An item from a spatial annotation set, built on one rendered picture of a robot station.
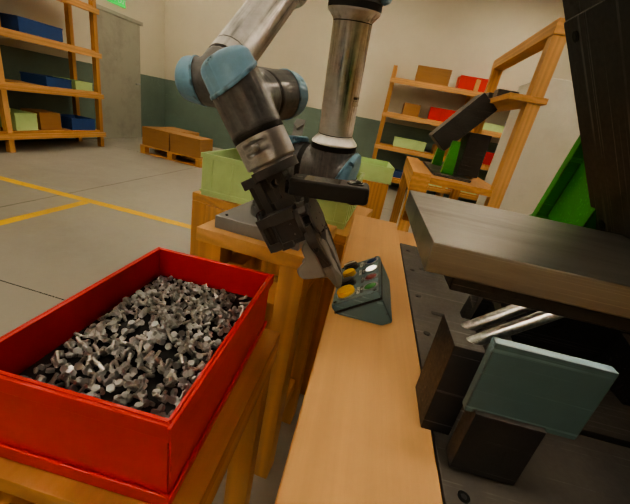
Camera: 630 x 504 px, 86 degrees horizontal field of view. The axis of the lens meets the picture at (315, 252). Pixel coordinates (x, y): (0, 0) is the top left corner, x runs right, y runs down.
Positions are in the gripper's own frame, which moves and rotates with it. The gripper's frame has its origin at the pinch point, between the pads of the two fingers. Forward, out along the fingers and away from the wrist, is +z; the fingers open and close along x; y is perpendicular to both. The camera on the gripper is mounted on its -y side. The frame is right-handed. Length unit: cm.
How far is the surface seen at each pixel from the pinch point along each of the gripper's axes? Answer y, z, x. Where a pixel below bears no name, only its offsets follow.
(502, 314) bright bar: -18.3, 2.7, 16.3
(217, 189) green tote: 54, -23, -79
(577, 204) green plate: -30.2, -2.2, 7.3
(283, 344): 31.2, 24.4, -28.2
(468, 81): -180, -19, -654
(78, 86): 374, -255, -444
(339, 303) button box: 1.2, 3.0, 2.2
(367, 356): -1.9, 7.5, 10.7
